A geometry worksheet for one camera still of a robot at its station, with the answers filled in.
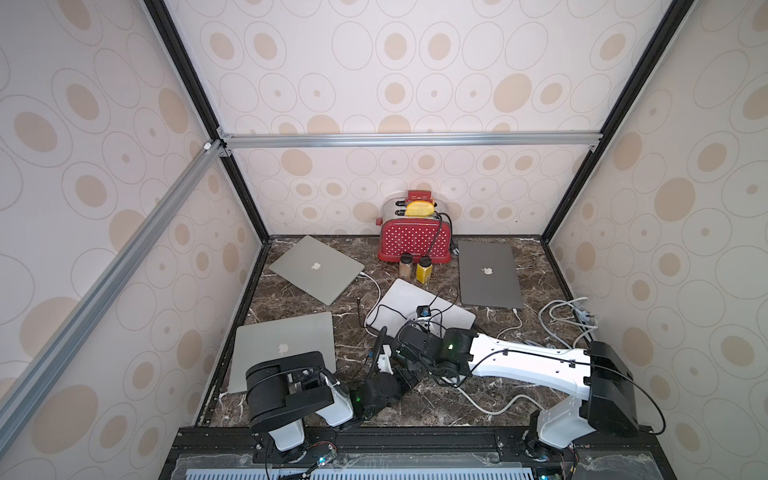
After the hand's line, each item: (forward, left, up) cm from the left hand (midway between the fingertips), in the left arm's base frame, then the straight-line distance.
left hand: (430, 377), depth 80 cm
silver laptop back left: (+40, +38, -5) cm, 55 cm away
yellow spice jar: (+35, 0, +2) cm, 35 cm away
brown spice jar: (+37, +6, +2) cm, 37 cm away
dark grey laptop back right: (+38, -24, -5) cm, 46 cm away
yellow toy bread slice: (+53, +1, +14) cm, 55 cm away
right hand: (+3, +5, +5) cm, 8 cm away
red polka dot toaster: (+45, +1, +8) cm, 46 cm away
